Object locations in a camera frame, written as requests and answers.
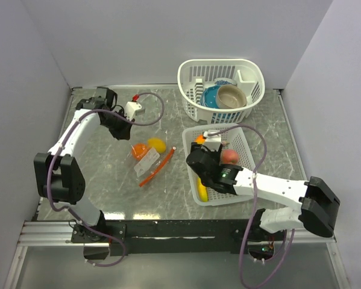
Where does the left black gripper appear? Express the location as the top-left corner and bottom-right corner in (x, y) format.
(102, 109), (136, 140)

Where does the fake pink peach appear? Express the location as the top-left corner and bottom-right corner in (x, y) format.
(221, 149), (239, 164)

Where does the fake yellow banana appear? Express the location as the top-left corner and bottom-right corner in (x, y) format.
(197, 178), (209, 202)

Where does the clear zip top bag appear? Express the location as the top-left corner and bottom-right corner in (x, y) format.
(130, 139), (177, 187)

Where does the fake green orange mango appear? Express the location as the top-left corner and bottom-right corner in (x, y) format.
(195, 134), (206, 145)

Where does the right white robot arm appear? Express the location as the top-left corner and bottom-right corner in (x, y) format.
(186, 143), (341, 240)

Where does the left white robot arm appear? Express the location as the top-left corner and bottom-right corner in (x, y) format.
(34, 88), (142, 242)

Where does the blue ceramic plate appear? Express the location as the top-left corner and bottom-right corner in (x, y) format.
(200, 85), (220, 109)

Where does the beige ceramic bowl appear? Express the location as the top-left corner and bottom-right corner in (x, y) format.
(215, 84), (247, 109)

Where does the white dish rack basket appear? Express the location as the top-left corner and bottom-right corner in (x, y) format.
(177, 59), (265, 124)

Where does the blue patterned white dish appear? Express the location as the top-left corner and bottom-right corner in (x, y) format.
(214, 78), (237, 86)

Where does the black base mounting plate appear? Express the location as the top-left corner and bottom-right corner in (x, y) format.
(71, 219), (285, 256)

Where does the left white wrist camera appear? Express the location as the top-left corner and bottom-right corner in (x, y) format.
(125, 95), (145, 120)

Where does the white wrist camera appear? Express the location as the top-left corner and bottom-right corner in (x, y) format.
(203, 131), (222, 151)
(125, 95), (145, 120)

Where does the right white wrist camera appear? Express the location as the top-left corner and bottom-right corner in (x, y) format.
(203, 131), (222, 151)

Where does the aluminium frame rail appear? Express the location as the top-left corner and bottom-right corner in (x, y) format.
(17, 221), (336, 247)

